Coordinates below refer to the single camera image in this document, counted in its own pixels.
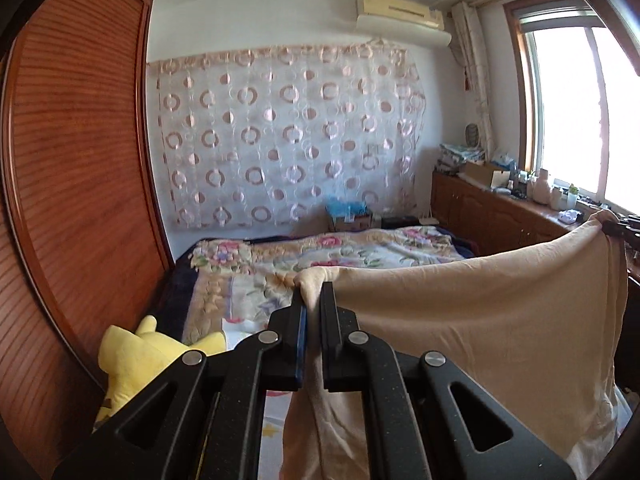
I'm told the beige printed t-shirt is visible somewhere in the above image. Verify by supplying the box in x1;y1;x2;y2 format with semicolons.
282;210;630;480

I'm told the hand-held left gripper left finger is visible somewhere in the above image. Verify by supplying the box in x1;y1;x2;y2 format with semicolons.
52;287;308;480

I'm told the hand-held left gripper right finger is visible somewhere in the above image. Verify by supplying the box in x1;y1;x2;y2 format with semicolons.
319;281;577;480

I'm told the wall air conditioner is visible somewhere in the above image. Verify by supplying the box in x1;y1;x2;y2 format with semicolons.
355;0;453;47

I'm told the floral blanket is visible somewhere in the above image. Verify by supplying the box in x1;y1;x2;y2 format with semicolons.
182;226;466;346

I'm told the wooden-framed window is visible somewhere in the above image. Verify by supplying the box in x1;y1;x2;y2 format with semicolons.
504;0;631;211

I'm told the blue plastic bag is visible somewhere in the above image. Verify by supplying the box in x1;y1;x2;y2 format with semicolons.
325;200;370;220

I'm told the floral window drape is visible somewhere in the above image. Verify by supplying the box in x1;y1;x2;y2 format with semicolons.
450;1;496;156

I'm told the sheer circle-patterned curtain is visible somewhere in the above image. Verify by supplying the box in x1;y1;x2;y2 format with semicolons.
147;42;428;233

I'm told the small cardboard box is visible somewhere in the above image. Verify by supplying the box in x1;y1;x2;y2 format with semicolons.
327;212;375;233

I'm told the yellow plush toy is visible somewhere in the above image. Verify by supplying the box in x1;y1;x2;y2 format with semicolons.
92;314;226;433

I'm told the white plastic jug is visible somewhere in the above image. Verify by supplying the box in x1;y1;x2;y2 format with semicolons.
529;169;551;205

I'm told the open cardboard box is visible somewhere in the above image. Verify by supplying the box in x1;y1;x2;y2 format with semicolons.
460;160;512;188

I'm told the wooden slatted wardrobe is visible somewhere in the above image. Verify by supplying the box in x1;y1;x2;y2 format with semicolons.
0;0;176;480

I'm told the long wooden cabinet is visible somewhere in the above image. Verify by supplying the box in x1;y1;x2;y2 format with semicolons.
431;170;640;281

